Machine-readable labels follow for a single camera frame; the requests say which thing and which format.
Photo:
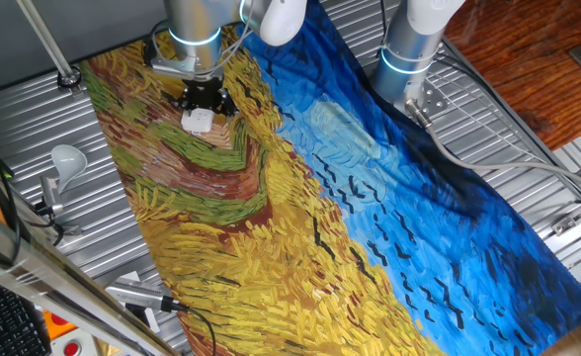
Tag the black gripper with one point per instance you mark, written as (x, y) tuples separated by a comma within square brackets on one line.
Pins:
[(204, 94)]

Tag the white four-button power strip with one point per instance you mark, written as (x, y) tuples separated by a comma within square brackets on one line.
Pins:
[(197, 121)]

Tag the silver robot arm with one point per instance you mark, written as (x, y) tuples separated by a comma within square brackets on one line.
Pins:
[(196, 29)]

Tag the Van Gogh painting cloth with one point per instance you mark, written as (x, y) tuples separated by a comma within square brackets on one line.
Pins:
[(295, 247)]

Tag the metal pole with black base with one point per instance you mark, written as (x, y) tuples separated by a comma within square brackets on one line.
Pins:
[(48, 42)]

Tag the orange emergency stop box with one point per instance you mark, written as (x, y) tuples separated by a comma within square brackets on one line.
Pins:
[(56, 324)]

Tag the gray box red button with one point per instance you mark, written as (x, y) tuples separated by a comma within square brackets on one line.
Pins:
[(71, 348)]

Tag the black keyboard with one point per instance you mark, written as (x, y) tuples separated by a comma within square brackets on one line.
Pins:
[(4, 326)]

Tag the gray wrist camera with bracket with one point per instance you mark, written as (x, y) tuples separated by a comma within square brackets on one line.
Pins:
[(171, 64)]

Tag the small gray ribbed camera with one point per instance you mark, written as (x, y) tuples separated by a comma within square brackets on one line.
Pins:
[(49, 193)]

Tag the small metal bracket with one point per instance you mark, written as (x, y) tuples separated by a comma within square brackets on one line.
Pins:
[(72, 230)]

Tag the silver bar-shaped camera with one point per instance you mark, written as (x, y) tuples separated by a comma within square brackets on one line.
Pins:
[(137, 294)]

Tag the aluminium frame bar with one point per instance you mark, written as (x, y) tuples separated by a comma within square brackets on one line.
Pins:
[(48, 277)]

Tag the aluminium corner bracket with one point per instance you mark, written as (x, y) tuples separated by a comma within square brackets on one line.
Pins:
[(574, 217)]

